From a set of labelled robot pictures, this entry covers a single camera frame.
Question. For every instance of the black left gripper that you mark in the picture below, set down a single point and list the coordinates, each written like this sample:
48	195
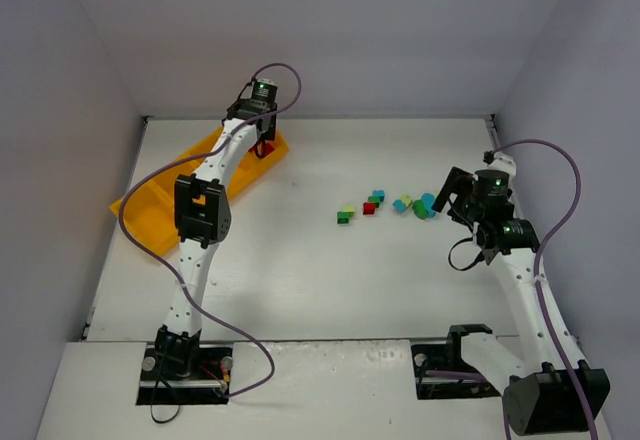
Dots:
267	130

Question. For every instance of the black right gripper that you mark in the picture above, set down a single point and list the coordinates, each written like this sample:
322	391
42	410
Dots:
454	188

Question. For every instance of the red lego brick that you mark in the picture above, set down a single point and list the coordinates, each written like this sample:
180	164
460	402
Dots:
368	208

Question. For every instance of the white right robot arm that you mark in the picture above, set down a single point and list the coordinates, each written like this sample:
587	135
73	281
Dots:
550	388

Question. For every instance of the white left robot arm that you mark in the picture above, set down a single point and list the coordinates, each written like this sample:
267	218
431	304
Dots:
203	219

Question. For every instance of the cyan rounded lego piece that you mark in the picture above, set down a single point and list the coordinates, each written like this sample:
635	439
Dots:
428	200

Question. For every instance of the green rounded lego piece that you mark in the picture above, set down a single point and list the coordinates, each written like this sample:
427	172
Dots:
423	210

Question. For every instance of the pale yellow small lego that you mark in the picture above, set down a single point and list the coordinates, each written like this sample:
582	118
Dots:
406	200

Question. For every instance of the cyan small lego brick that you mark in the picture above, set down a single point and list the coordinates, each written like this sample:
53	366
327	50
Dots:
399	206

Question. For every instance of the dark green lego brick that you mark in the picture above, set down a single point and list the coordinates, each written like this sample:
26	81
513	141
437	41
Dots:
343	218

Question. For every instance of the yellow four-compartment sorting tray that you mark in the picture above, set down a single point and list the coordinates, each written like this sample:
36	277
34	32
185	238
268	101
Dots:
149	215

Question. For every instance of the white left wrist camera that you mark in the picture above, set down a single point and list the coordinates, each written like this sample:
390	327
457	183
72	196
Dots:
264	84

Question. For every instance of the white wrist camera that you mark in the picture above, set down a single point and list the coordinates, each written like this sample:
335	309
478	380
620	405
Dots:
264	84
498	161

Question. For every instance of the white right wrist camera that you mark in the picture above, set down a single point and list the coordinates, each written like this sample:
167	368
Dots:
498	161

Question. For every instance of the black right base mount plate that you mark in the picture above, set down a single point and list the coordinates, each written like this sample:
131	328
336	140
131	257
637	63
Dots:
436	378

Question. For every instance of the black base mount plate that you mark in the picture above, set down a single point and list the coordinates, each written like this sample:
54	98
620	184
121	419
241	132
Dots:
207	383
436	378

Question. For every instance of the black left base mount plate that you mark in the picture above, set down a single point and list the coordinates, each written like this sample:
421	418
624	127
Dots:
207	383

